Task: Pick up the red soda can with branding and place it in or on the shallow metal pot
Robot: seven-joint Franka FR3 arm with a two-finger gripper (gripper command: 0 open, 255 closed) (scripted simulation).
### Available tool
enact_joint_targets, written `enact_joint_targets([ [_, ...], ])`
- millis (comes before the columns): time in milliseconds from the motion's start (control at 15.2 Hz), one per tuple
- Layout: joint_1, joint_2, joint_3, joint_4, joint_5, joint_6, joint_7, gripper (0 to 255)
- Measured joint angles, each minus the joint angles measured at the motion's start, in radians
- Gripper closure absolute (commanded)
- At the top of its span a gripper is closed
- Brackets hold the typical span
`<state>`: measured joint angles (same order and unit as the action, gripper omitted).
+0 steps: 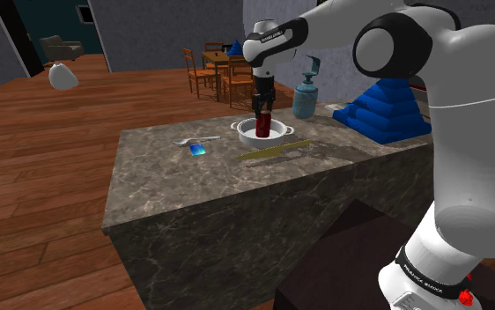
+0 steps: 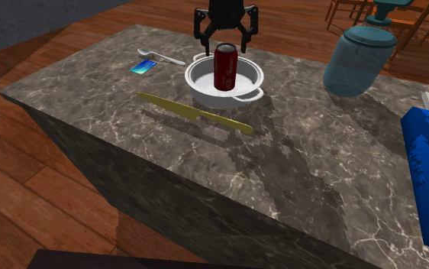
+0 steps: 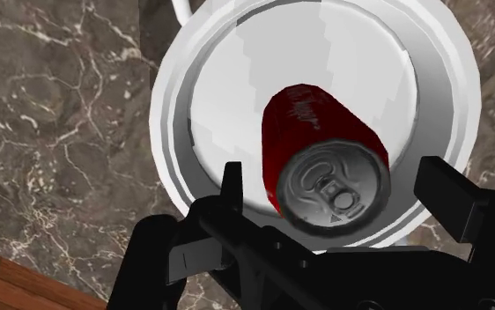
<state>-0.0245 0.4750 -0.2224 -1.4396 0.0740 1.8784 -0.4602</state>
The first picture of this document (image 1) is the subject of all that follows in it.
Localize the small blue pyramid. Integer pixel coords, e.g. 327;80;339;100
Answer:
226;39;245;57

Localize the yellow-green knife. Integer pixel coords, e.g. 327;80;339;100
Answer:
235;138;313;162

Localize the blue stepped pyramid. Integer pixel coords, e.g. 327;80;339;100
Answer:
331;77;432;145

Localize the white pot with handles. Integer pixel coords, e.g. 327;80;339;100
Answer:
230;117;295;150

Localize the grey armchair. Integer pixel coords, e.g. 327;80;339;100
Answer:
39;34;85;63

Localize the wooden chair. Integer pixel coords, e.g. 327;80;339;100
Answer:
222;55;255;109
182;48;218;100
203;41;230;78

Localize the marble kitchen island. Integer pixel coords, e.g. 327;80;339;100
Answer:
101;100;435;310

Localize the white rounded vase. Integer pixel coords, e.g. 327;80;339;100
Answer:
48;62;80;92

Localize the red can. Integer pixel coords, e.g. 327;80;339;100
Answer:
255;110;272;139

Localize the silver spoon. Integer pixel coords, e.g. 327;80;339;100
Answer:
173;136;222;147

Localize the dark wall picture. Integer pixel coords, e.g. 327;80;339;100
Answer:
76;4;95;25

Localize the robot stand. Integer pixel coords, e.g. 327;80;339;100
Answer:
272;198;495;310

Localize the blue soap dispenser bottle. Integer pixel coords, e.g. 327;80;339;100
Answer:
292;55;322;120

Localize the wooden dining table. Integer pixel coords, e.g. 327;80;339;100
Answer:
200;49;244;103

